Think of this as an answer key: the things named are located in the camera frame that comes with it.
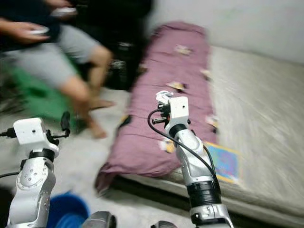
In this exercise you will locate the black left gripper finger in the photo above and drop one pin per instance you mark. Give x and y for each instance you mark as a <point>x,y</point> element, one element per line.
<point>65,121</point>

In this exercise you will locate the white paper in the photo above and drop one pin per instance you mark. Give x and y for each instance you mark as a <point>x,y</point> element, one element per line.
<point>164,97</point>

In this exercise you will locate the blue yellow children's book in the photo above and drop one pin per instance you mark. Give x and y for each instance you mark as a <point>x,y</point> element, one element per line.
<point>225,161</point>

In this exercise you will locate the pink duck print blanket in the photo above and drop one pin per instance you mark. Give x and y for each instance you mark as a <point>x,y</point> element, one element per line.
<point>137,118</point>

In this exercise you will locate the dark green cloth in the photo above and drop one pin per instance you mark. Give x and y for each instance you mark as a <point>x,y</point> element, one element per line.
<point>38,95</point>

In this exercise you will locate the seated person in grey shorts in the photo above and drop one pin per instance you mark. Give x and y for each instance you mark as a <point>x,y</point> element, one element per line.
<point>52,61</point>

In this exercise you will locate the grey bed base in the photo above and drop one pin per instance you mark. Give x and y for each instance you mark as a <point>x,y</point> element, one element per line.
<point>142,187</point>

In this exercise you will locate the blue plastic bucket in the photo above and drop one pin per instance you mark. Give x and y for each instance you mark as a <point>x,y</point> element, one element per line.
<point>69,211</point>

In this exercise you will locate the white handheld controller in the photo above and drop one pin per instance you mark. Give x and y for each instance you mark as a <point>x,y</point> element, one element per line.
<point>65,12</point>
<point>39,32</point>

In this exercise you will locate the grey robot left leg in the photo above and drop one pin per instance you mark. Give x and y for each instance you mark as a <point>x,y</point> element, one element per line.
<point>99,220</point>

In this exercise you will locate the grey robot leg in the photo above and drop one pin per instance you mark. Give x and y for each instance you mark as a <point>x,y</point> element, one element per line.
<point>164,224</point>
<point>99,220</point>

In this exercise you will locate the white quilted mattress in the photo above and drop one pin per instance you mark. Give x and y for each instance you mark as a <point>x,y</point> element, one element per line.
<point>261,104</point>

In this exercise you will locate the grey robot right leg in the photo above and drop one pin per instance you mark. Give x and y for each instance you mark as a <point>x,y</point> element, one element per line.
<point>164,224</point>

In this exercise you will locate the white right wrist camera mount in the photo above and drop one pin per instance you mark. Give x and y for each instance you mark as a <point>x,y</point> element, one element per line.
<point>179,110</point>

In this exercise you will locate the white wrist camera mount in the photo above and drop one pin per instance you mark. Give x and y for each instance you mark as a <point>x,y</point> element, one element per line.
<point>179,110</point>
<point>31,132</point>

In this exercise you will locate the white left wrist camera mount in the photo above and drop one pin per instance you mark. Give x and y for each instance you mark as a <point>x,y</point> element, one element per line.
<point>31,132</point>

